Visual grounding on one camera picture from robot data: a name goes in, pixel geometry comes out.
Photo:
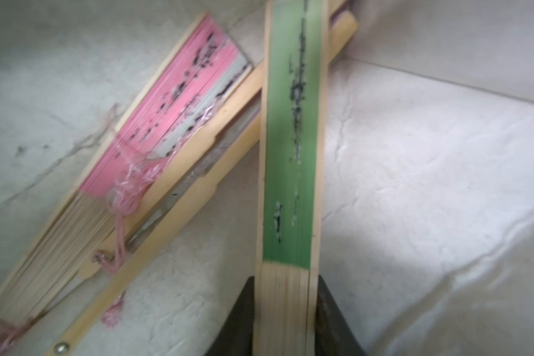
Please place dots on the plain wooden folding fan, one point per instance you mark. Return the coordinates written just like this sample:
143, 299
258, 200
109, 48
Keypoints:
342, 26

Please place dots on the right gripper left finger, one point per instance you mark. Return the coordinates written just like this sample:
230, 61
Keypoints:
236, 335

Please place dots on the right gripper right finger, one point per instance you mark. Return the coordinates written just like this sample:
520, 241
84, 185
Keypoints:
333, 337

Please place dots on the beige canvas tote bag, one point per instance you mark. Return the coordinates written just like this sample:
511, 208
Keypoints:
428, 217

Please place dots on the pink paper folding fan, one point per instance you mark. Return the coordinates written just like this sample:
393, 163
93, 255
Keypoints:
175, 120

